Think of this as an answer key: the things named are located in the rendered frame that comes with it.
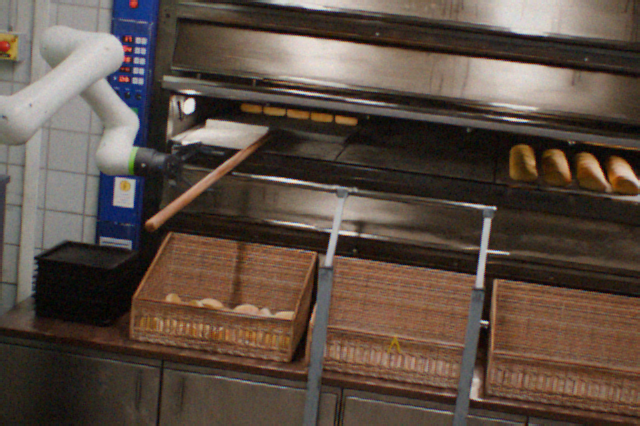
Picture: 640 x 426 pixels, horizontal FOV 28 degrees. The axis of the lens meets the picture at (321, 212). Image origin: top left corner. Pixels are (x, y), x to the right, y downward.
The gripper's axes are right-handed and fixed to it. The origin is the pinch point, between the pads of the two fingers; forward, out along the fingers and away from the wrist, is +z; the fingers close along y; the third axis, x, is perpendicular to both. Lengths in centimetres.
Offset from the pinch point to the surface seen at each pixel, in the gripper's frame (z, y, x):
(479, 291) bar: 88, 25, 6
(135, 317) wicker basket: -25, 55, -8
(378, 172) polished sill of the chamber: 47, 3, -54
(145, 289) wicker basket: -25, 48, -19
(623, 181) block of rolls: 134, -3, -72
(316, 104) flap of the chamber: 24, -21, -39
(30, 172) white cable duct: -81, 20, -52
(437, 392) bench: 79, 62, 0
